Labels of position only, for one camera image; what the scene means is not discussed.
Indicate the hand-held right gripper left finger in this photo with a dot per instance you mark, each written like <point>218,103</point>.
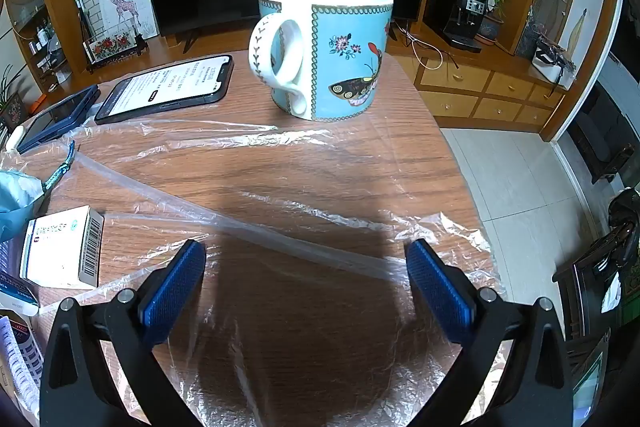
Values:
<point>172,289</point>

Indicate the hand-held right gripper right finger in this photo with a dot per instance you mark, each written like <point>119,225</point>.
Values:
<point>440,292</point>

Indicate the white flat medicine box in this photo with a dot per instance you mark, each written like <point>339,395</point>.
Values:
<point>55,247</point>

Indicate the white blue small box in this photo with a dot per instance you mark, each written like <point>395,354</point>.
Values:
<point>17,292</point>

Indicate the clear plastic table cover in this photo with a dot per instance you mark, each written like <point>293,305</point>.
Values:
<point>300,187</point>

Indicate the light blue plastic bag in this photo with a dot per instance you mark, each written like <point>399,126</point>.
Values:
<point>15,197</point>

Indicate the black smartphone with lit screen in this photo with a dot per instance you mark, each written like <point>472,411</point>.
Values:
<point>165,87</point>

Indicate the wooden drawer cabinet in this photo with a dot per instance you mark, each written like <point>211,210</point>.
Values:
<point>480,92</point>

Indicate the phone in dark blue case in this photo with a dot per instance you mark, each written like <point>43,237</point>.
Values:
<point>55,119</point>

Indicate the white earbud case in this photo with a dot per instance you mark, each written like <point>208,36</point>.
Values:
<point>15,137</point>

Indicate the dark wooden armchair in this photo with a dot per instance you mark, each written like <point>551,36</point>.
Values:
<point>600,137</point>

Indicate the potted orchid in patterned pot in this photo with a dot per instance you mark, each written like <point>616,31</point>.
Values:
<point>10,109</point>

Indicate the framed red flower picture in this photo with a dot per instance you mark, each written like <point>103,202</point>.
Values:
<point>107,47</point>

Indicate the white handbag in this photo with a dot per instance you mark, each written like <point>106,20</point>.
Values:
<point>547,62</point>

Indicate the blue butterfly print mug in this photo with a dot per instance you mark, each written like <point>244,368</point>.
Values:
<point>340,57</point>

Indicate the green potted houseplant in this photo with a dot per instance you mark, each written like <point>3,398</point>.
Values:
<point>492,27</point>

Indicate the black coffee machine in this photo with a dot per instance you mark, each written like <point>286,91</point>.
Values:
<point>462,17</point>

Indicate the green white long stick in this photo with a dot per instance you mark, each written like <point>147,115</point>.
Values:
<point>77,2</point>

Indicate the wooden glass display cabinet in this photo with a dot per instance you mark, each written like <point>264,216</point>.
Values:
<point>35,7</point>

